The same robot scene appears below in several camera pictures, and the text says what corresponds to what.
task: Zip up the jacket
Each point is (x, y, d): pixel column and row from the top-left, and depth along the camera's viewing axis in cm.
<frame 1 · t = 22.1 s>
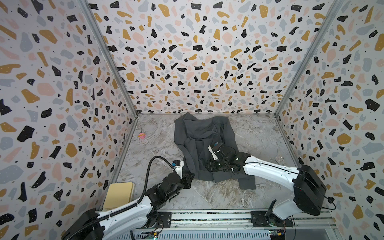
left hand: (196, 173, 79), fingers closed
right hand: (204, 164, 81), fingers open
dark grey jacket: (193, 135, 108), point 3 cm above the table
beige foam pad: (119, 194, 82), point 2 cm above the table

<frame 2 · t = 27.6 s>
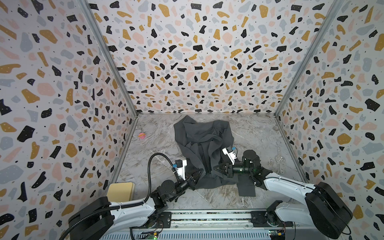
left hand: (203, 169, 71), fingers closed
right hand: (213, 167, 75), fingers closed
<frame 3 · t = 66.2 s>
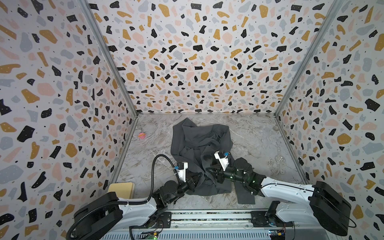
left hand: (202, 173, 74), fingers closed
right hand: (205, 168, 74), fingers closed
dark grey jacket: (196, 144, 103), point 3 cm above the table
the other named things where they were.

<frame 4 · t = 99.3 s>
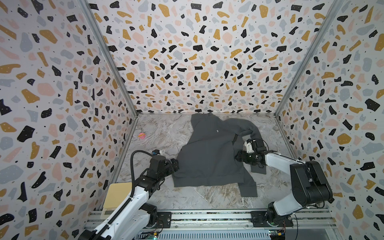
left hand: (173, 161, 83), fingers open
right hand: (238, 154, 94), fingers open
dark grey jacket: (209, 159, 96), point 2 cm above the table
the other named things where they were.

